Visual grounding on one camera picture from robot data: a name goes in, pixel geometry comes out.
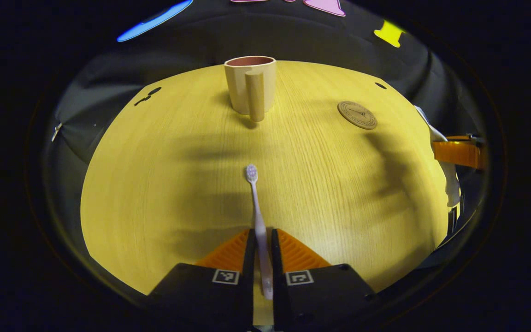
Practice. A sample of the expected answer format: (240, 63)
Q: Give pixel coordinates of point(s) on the pink toothbrush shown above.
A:
(258, 216)

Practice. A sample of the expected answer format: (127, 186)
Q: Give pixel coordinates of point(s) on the silver metal clip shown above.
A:
(56, 131)

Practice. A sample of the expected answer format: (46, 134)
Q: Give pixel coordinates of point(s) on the black backdrop cloth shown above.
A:
(302, 37)

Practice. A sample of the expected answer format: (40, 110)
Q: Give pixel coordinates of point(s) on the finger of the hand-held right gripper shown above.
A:
(459, 154)

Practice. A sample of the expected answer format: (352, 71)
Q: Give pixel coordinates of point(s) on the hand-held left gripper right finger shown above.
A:
(275, 286)

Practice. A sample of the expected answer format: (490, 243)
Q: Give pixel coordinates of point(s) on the beige cup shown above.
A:
(247, 85)

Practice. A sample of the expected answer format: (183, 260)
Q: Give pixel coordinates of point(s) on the round brown coaster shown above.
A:
(357, 115)

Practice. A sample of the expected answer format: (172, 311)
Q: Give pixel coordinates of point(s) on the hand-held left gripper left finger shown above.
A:
(247, 286)

